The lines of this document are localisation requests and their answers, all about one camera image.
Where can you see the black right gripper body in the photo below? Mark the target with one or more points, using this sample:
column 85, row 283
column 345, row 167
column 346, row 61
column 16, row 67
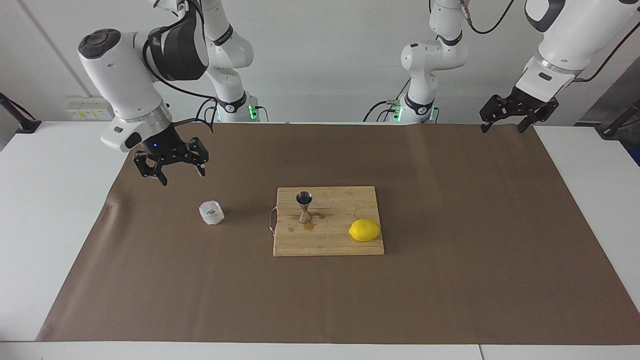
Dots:
column 170, row 150

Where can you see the small clear glass cup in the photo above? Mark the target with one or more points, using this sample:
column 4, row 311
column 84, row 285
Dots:
column 212, row 213

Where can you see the brown paper table mat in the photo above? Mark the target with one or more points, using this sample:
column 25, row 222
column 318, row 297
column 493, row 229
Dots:
column 200, row 280

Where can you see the white wall socket box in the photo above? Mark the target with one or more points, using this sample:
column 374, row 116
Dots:
column 90, row 112

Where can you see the blue object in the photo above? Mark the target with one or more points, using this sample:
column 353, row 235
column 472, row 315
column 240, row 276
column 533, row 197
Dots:
column 636, row 155

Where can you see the black clamp mount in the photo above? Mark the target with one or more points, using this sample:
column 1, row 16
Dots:
column 27, row 125
column 617, row 125

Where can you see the yellow lemon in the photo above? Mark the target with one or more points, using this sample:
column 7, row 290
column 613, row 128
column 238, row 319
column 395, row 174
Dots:
column 365, row 230

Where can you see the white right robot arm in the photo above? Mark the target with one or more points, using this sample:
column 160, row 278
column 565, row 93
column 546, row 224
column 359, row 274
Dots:
column 125, row 70

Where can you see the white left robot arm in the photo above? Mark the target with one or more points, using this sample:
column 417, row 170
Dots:
column 565, row 35

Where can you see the steel double jigger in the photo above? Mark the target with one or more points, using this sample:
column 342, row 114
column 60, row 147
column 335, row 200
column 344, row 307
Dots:
column 304, row 212

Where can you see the wooden cutting board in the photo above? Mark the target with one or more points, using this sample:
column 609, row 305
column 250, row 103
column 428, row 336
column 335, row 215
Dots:
column 325, row 242

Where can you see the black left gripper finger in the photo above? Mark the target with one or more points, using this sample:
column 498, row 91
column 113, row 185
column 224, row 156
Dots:
column 491, row 114
column 537, row 117

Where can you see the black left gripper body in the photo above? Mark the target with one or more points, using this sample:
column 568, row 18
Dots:
column 522, row 106

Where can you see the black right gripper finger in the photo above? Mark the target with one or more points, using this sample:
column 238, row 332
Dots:
column 160, row 174
column 202, row 169

